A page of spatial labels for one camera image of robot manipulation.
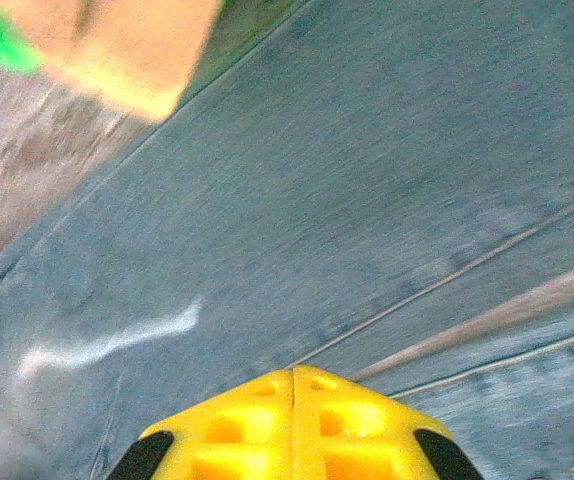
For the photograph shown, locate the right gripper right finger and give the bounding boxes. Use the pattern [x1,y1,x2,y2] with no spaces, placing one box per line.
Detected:
[292,364,486,480]

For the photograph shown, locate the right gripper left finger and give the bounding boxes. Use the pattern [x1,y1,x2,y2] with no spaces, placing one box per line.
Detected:
[106,368,295,480]

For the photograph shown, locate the light blue denim jeans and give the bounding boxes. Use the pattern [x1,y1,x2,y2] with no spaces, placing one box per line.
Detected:
[0,0,574,480]

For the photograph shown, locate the tan trousers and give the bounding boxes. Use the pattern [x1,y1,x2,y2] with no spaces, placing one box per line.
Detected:
[4,0,221,125]

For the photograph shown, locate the green plastic basket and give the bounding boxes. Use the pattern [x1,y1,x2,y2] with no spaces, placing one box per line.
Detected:
[0,4,44,74]

